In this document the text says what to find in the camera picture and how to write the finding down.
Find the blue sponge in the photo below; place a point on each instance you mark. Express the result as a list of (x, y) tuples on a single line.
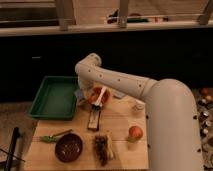
[(81, 97)]

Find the dark red bowl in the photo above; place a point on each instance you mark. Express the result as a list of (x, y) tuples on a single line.
[(69, 147)]

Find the green plastic tray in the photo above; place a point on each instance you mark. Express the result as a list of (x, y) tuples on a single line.
[(55, 99)]

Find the white dish brush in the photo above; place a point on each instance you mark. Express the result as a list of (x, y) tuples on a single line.
[(97, 103)]

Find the green toy vegetable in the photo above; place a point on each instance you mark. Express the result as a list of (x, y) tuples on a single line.
[(54, 138)]

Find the brown grape bunch toy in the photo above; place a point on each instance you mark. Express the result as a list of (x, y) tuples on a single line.
[(100, 146)]

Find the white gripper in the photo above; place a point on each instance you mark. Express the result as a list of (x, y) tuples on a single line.
[(84, 84)]

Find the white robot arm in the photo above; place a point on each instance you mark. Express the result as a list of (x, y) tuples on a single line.
[(172, 127)]

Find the wooden block with metal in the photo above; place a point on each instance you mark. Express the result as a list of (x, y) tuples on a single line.
[(93, 123)]

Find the white wooden railing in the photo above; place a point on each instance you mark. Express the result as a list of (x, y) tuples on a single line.
[(48, 17)]

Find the black stand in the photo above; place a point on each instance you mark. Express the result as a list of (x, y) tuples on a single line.
[(12, 160)]

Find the orange bowl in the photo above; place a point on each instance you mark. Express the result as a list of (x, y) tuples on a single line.
[(95, 93)]

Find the yellow corn toy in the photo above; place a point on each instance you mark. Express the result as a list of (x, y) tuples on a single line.
[(110, 152)]

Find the red apple toy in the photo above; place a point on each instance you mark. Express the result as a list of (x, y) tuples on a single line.
[(135, 133)]

